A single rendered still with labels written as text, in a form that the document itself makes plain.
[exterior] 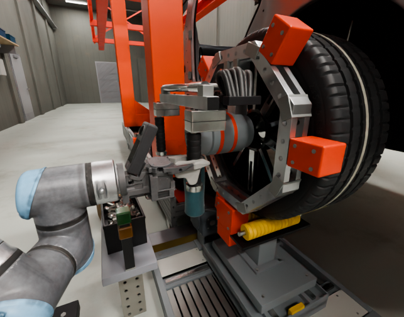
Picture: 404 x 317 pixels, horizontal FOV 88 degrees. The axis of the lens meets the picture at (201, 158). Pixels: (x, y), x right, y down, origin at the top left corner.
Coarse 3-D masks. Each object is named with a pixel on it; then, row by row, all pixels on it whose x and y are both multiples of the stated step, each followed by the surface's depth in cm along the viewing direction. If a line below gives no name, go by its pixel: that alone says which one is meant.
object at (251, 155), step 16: (256, 80) 73; (272, 96) 68; (256, 112) 75; (272, 112) 75; (256, 128) 83; (272, 128) 72; (256, 144) 84; (272, 144) 70; (224, 160) 97; (240, 160) 91; (256, 160) 81; (240, 176) 93; (256, 176) 83; (272, 176) 72
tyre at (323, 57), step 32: (256, 32) 67; (320, 64) 50; (320, 96) 50; (352, 96) 50; (384, 96) 55; (320, 128) 51; (352, 128) 50; (384, 128) 56; (352, 160) 53; (320, 192) 55; (352, 192) 66
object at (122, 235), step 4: (120, 228) 61; (124, 228) 61; (128, 228) 62; (132, 228) 63; (120, 232) 61; (124, 232) 62; (128, 232) 62; (132, 232) 63; (120, 236) 61; (124, 236) 62; (128, 236) 63; (132, 236) 63
